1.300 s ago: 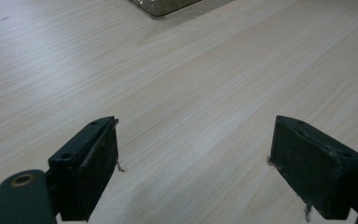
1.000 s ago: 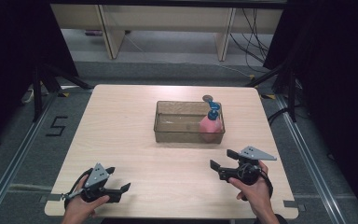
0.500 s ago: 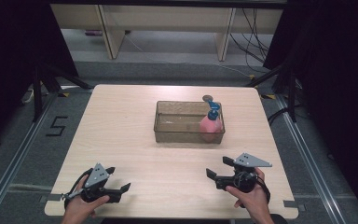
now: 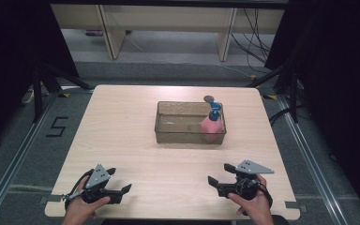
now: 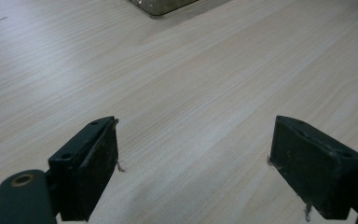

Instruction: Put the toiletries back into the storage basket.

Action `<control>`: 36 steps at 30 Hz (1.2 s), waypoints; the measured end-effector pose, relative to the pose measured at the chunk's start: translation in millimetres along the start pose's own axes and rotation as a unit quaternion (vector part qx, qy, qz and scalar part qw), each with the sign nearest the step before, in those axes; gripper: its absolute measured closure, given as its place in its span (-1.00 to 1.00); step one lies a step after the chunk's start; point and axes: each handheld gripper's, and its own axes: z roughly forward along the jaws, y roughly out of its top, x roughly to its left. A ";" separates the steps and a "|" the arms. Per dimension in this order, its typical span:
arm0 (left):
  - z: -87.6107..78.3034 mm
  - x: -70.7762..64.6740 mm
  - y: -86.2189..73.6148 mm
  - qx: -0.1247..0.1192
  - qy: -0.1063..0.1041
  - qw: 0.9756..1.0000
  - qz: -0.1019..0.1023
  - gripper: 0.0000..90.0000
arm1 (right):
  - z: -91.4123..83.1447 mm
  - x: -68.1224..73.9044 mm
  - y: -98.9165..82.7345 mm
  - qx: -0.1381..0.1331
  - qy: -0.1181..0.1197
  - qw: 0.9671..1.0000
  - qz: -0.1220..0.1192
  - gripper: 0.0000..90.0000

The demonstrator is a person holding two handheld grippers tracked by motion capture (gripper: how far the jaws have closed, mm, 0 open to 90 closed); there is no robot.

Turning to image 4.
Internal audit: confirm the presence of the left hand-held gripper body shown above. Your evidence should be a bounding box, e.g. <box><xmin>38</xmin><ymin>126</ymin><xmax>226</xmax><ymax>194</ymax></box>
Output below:
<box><xmin>62</xmin><ymin>163</ymin><xmax>123</xmax><ymax>204</ymax></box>

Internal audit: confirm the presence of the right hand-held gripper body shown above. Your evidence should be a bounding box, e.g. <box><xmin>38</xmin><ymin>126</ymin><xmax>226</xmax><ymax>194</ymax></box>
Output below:
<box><xmin>216</xmin><ymin>158</ymin><xmax>276</xmax><ymax>202</ymax></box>

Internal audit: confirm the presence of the pink soap bottle blue pump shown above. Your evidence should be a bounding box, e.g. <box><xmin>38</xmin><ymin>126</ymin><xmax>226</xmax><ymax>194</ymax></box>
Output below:
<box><xmin>199</xmin><ymin>100</ymin><xmax>226</xmax><ymax>144</ymax></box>

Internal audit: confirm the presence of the transparent brown plastic bin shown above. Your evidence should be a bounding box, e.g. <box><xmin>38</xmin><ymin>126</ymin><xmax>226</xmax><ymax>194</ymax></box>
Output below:
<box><xmin>154</xmin><ymin>99</ymin><xmax>228</xmax><ymax>145</ymax></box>

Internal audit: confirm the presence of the person's right hand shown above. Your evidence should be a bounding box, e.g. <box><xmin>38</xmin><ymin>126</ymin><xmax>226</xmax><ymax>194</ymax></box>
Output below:
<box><xmin>227</xmin><ymin>173</ymin><xmax>276</xmax><ymax>223</ymax></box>

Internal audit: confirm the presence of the person's left hand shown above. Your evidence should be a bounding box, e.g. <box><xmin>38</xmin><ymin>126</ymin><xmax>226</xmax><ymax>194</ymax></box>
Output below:
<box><xmin>61</xmin><ymin>175</ymin><xmax>112</xmax><ymax>224</ymax></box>

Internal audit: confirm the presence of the black metal stand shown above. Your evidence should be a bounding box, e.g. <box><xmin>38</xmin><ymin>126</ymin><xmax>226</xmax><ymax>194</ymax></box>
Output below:
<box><xmin>32</xmin><ymin>63</ymin><xmax>96</xmax><ymax>124</ymax></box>
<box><xmin>246</xmin><ymin>62</ymin><xmax>300</xmax><ymax>124</ymax></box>

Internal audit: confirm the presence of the black curtain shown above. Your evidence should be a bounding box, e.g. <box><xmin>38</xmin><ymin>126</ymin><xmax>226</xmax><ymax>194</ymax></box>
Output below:
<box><xmin>262</xmin><ymin>0</ymin><xmax>360</xmax><ymax>218</ymax></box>
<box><xmin>0</xmin><ymin>0</ymin><xmax>80</xmax><ymax>155</ymax></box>

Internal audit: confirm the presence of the beige wooden desk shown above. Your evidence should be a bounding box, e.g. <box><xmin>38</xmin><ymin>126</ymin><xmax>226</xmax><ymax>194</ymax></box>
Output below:
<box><xmin>50</xmin><ymin>3</ymin><xmax>286</xmax><ymax>62</ymax></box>

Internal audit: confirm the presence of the black gripper strap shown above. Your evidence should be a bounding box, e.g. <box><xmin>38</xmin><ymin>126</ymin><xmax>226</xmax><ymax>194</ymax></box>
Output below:
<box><xmin>257</xmin><ymin>184</ymin><xmax>275</xmax><ymax>210</ymax></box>
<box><xmin>64</xmin><ymin>168</ymin><xmax>96</xmax><ymax>211</ymax></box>

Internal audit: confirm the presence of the metal floor rail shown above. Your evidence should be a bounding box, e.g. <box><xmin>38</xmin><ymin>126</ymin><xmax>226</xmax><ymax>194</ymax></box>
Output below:
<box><xmin>276</xmin><ymin>94</ymin><xmax>347</xmax><ymax>225</ymax></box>
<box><xmin>0</xmin><ymin>93</ymin><xmax>60</xmax><ymax>225</ymax></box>

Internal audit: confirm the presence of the black floor cable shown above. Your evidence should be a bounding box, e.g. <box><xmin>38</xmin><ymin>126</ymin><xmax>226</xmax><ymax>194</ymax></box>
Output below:
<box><xmin>268</xmin><ymin>104</ymin><xmax>308</xmax><ymax>127</ymax></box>

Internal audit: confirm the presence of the thin white cable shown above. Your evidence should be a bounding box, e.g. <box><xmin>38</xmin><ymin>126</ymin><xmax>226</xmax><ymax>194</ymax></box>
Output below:
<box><xmin>124</xmin><ymin>33</ymin><xmax>255</xmax><ymax>79</ymax></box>

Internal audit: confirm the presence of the bundle of black cables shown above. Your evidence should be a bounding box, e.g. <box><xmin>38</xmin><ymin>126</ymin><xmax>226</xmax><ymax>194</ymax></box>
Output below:
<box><xmin>230</xmin><ymin>7</ymin><xmax>272</xmax><ymax>75</ymax></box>

